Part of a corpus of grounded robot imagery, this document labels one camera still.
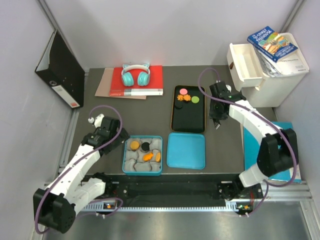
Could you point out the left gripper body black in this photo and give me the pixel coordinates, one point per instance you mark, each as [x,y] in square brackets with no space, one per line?
[123,136]

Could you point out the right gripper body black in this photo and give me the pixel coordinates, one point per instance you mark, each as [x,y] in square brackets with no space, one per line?
[214,112]

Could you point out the orange round cookie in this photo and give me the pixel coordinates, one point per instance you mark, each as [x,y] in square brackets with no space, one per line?
[134,145]
[158,157]

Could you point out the black round cookie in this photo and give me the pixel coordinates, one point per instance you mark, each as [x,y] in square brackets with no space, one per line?
[145,146]
[178,104]

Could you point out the teal tin lid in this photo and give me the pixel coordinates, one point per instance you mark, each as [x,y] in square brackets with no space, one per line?
[186,151]

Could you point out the orange fish cookie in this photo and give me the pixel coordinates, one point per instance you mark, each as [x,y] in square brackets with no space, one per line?
[148,157]

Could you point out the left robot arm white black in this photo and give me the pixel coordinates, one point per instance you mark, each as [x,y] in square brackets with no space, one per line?
[57,206]

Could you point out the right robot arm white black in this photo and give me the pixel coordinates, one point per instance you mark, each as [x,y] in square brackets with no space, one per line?
[278,147]

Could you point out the green round cookie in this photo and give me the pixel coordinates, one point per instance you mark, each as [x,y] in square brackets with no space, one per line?
[195,99]

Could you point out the black cookie tray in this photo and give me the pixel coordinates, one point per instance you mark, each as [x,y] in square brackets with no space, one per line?
[191,118]

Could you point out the orange flower cookie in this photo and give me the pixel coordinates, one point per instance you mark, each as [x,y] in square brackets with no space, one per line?
[187,98]
[181,97]

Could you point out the brown cardboard folder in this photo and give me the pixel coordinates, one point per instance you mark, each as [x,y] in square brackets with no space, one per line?
[103,89]

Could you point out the pink round cookie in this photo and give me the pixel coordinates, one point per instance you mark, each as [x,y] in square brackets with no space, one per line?
[183,91]

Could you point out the blue folder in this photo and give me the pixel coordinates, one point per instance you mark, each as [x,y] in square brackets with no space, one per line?
[251,150]

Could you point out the teal cookie tin box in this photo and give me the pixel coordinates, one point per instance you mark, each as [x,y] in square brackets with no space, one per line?
[133,164]

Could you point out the white drawer unit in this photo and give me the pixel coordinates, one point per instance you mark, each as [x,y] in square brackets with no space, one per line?
[260,89]

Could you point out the red book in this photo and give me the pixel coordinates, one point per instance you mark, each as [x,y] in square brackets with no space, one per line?
[154,88]

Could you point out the teal cat ear headphones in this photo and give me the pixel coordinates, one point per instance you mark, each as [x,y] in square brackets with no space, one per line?
[135,73]

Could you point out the blue paperback book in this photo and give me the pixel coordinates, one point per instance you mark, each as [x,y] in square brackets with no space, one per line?
[272,44]

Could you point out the white booklet stack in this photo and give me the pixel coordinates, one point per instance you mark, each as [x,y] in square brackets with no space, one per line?
[287,66]

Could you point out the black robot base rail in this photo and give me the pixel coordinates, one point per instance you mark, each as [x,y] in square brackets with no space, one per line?
[176,190]

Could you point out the black ring binder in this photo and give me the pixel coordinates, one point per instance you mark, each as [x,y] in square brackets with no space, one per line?
[60,70]

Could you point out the grey cable duct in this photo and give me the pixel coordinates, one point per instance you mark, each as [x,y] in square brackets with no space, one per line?
[229,206]

